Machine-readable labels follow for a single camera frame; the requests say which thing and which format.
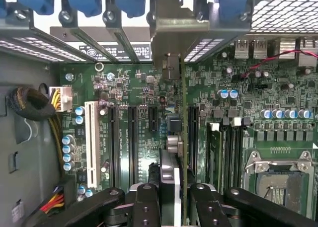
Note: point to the long black expansion slot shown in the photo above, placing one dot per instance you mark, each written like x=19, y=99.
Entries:
x=133, y=145
x=113, y=145
x=193, y=137

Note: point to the metal rear port block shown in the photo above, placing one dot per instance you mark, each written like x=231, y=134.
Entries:
x=289, y=47

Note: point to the grey open PC case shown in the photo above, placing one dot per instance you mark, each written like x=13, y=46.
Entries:
x=285, y=11

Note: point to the installed green RAM stick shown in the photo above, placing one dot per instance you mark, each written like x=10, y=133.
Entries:
x=214, y=157

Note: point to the grey power supply unit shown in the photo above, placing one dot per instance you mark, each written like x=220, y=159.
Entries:
x=32, y=150

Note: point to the green motherboard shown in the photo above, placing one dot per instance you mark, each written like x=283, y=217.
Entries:
x=139, y=93

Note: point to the metal USB port block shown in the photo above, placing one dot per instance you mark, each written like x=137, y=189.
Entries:
x=251, y=49

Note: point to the metal slot cover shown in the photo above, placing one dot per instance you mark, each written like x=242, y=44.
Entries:
x=62, y=43

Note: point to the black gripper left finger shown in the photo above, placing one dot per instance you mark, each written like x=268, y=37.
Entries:
x=146, y=207

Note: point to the white power connector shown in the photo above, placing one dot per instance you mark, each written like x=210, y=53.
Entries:
x=65, y=99

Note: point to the white PCI expansion slot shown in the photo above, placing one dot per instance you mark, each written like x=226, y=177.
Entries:
x=92, y=142

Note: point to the CPU socket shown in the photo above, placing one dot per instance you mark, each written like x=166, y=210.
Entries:
x=280, y=187

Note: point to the blue slot latch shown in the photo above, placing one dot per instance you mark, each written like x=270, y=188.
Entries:
x=129, y=2
x=83, y=1
x=233, y=3
x=34, y=1

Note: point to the short black expansion slot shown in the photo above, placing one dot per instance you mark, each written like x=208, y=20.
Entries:
x=153, y=117

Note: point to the black regulatory label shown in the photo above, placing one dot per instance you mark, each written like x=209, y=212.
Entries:
x=109, y=53

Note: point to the black RAM slot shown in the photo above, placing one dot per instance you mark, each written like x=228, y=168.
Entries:
x=227, y=157
x=238, y=157

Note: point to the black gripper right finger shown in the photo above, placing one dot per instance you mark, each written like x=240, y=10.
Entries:
x=206, y=207

